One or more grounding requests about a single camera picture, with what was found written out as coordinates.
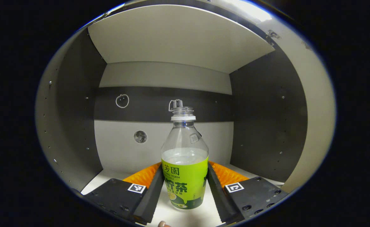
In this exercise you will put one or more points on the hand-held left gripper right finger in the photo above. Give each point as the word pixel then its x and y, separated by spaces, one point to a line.
pixel 216 195

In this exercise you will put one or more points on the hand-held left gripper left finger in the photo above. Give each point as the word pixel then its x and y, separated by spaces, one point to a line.
pixel 148 201

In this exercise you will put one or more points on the green label clear bottle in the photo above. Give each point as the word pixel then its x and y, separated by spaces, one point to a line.
pixel 185 183

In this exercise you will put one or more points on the white and grey cabinet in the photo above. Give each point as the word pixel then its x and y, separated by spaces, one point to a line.
pixel 260 110

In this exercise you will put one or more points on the white cabinet shelf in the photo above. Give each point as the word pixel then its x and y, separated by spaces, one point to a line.
pixel 178 37
pixel 109 178

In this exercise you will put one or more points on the metal door hinge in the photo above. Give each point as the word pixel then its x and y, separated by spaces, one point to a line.
pixel 273 34

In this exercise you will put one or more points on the long ceiling light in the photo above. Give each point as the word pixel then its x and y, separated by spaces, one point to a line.
pixel 251 9

